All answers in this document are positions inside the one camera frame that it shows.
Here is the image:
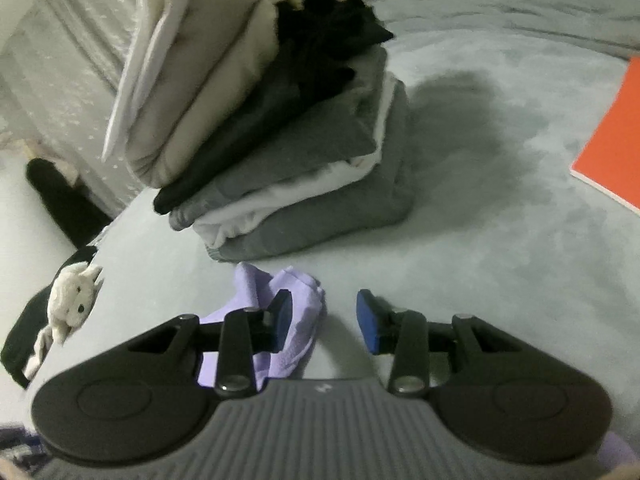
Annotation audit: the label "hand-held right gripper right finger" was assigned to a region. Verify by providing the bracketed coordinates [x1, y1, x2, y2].
[355, 288, 522, 401]

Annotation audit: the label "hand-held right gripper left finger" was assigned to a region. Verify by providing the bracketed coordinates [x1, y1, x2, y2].
[126, 289, 294, 401]

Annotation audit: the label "purple shirt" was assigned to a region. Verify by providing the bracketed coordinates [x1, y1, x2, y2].
[197, 261, 637, 480]

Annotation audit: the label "stack of folded clothes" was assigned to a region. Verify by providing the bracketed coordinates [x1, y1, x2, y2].
[101, 0, 414, 264]

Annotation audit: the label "black hanging clothes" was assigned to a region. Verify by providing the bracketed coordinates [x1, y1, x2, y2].
[25, 157, 112, 250]

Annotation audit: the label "white plush dog toy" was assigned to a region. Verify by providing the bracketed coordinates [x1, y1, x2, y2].
[24, 262, 105, 380]

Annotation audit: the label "black garment with white stripe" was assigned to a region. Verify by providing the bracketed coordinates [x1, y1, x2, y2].
[0, 245, 101, 390]

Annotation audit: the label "orange book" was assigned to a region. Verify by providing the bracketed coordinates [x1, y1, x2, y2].
[570, 55, 640, 217]

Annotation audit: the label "grey star print curtain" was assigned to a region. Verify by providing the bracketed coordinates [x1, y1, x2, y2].
[0, 0, 153, 217]

